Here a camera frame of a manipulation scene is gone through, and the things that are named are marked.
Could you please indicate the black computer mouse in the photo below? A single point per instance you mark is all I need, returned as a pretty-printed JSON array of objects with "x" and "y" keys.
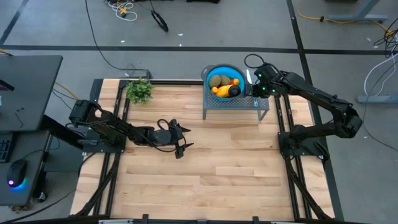
[{"x": 16, "y": 172}]

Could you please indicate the green potted plant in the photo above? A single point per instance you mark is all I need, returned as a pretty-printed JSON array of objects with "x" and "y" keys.
[{"x": 139, "y": 91}]

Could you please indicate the grey desk foot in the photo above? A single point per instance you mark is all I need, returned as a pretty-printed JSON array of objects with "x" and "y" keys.
[
  {"x": 376, "y": 99},
  {"x": 357, "y": 17}
]

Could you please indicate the black desk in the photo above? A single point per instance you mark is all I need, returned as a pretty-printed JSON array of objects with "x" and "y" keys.
[{"x": 31, "y": 93}]

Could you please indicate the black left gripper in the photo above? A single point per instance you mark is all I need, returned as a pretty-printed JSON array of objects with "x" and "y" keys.
[{"x": 164, "y": 137}]

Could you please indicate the black caster wheel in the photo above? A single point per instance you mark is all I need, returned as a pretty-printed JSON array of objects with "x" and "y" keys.
[{"x": 41, "y": 197}]

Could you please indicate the grey perforated metal shelf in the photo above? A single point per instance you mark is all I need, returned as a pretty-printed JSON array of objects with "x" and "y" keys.
[{"x": 233, "y": 104}]

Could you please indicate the small yellow-orange fruit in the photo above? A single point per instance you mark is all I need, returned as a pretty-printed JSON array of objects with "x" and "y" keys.
[{"x": 235, "y": 81}]

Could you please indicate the grey desk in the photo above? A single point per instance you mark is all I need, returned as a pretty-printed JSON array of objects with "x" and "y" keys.
[{"x": 21, "y": 149}]

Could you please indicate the black keyboard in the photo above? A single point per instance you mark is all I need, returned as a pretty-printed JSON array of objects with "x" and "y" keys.
[{"x": 3, "y": 151}]

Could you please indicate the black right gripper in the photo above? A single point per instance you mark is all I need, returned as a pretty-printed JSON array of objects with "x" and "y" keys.
[{"x": 258, "y": 92}]

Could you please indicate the brown kiwi fruit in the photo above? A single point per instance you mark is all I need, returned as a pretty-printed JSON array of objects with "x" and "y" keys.
[
  {"x": 225, "y": 80},
  {"x": 214, "y": 81}
]

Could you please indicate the black aluminium table frame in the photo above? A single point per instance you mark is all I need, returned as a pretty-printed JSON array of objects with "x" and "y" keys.
[{"x": 180, "y": 82}]

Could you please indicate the blue collapsible colander bowl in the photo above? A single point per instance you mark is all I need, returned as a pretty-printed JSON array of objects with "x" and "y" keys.
[{"x": 214, "y": 72}]

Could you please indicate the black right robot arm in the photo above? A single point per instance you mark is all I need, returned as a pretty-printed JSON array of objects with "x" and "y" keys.
[{"x": 311, "y": 93}]

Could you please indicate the small orange fruit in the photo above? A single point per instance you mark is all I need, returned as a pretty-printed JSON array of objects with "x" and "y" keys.
[{"x": 214, "y": 90}]

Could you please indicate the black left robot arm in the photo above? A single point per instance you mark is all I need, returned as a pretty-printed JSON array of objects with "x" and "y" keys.
[{"x": 118, "y": 129}]

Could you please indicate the yellow mango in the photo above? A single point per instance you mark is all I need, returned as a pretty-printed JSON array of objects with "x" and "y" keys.
[{"x": 224, "y": 91}]

